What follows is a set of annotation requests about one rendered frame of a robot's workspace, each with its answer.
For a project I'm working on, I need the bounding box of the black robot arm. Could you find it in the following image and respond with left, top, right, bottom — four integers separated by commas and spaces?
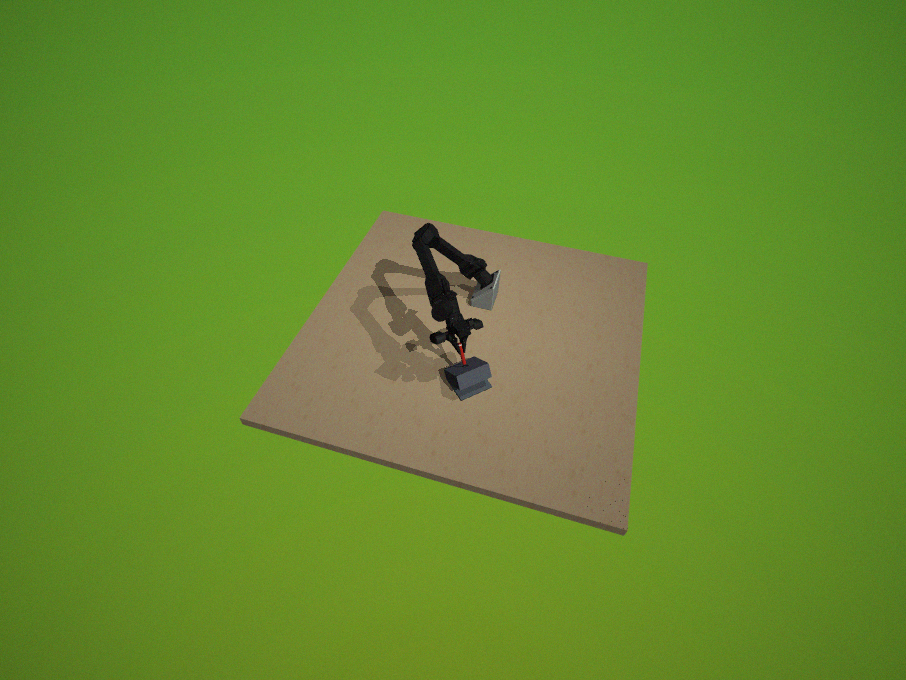
412, 223, 494, 338

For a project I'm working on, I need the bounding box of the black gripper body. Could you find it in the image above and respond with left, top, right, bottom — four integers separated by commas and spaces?
430, 310, 483, 345

